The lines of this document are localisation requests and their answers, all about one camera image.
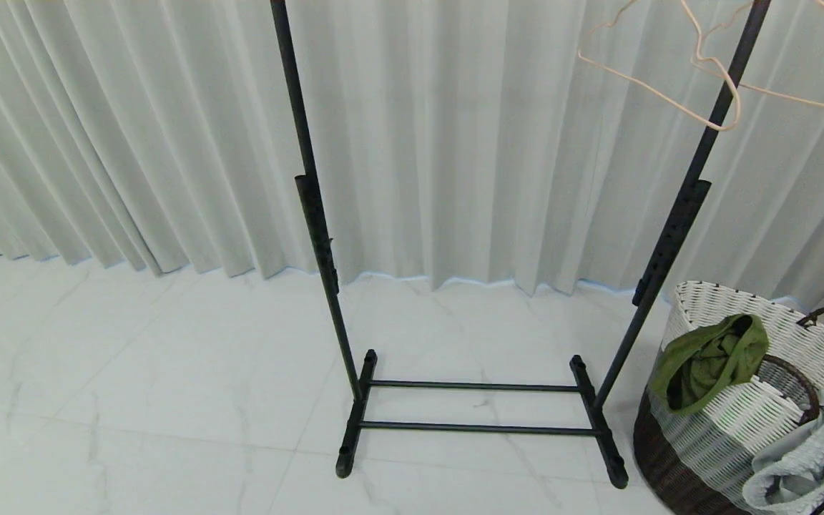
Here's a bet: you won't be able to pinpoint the black clothes rack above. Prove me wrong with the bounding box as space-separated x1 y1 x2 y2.
270 0 773 490

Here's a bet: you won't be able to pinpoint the white laundry basket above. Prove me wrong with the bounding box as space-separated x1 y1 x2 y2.
632 280 824 515

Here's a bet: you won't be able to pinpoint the pink clothes hanger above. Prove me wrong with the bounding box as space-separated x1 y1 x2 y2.
691 0 824 113
577 0 742 132

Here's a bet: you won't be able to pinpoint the green garment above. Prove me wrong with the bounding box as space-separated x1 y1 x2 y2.
647 313 770 417

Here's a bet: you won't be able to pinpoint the pale grey shorts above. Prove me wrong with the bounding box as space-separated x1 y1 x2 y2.
741 401 824 515

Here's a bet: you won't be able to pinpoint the white curtain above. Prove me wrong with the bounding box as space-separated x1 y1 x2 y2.
0 0 824 312

